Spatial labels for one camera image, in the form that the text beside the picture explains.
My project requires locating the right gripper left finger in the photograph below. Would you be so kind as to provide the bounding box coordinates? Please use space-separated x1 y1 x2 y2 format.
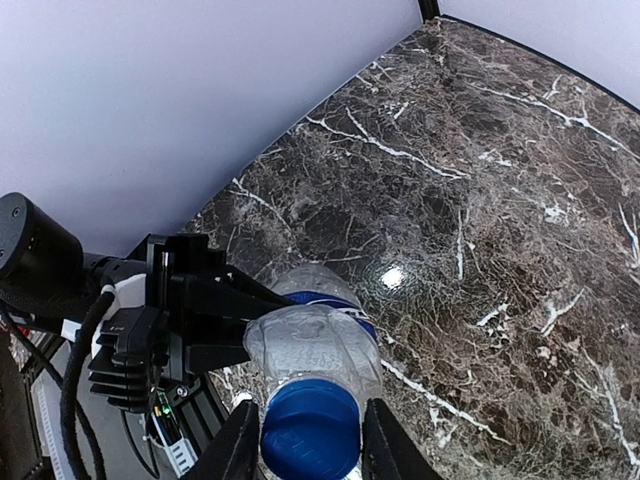
187 400 260 480

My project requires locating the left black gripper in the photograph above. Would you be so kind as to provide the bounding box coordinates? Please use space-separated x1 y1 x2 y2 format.
144 234 294 384

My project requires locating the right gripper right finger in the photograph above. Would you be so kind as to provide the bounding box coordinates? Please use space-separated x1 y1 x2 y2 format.
361 398 442 480

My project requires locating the blue bottle cap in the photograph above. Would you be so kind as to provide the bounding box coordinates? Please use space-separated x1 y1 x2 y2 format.
261 379 361 479

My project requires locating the blue cap water bottle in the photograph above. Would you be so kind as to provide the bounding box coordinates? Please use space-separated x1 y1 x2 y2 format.
242 263 385 480

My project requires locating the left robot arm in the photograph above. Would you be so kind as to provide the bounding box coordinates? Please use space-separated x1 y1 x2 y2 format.
1 193 291 391

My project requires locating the small circuit board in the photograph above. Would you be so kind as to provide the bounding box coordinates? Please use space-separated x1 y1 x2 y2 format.
151 390 183 447

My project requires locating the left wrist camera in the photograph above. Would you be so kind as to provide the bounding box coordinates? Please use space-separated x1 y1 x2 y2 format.
88 306 169 414

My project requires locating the white slotted cable duct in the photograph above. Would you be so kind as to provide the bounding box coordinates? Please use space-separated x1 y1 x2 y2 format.
31 381 74 480

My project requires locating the left black frame post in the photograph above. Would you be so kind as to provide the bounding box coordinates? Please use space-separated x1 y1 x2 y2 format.
418 0 441 22

